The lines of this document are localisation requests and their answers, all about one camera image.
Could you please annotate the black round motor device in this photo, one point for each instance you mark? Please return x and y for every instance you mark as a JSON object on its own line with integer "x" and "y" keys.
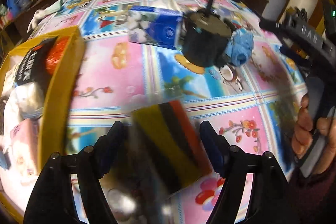
{"x": 206, "y": 38}

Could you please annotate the yellow cardboard box tray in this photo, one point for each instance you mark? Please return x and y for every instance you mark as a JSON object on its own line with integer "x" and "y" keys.
{"x": 58, "y": 96}

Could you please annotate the black wipes package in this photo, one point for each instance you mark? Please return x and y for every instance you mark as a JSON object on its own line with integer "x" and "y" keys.
{"x": 33, "y": 66}

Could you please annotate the blue thermos jug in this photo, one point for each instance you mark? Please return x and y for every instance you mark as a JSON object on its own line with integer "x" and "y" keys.
{"x": 17, "y": 6}

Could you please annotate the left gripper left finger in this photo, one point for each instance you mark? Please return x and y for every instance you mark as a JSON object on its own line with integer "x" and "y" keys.
{"x": 52, "y": 201}

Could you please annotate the red plastic bag bundle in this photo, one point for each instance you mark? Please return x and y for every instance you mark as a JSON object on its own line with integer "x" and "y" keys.
{"x": 55, "y": 54}

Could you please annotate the white towel cloth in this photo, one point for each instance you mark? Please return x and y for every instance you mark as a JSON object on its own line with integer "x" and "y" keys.
{"x": 25, "y": 102}

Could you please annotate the blue facial tissue pack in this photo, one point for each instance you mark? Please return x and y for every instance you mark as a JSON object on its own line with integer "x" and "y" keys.
{"x": 154, "y": 26}

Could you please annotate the pink tissue pack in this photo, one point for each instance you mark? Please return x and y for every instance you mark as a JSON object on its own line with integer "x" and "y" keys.
{"x": 24, "y": 150}

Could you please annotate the white rubber glove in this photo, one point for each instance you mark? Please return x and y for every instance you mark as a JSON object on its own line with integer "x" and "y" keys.
{"x": 41, "y": 14}

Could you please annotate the blue knitted sock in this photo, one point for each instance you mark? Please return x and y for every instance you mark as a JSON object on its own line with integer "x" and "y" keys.
{"x": 239, "y": 48}

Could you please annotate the yellow black red sponge pack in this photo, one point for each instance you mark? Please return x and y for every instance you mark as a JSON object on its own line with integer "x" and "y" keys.
{"x": 172, "y": 144}

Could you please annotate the colourful printed tablecloth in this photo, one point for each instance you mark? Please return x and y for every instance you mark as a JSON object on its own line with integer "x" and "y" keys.
{"x": 244, "y": 117}

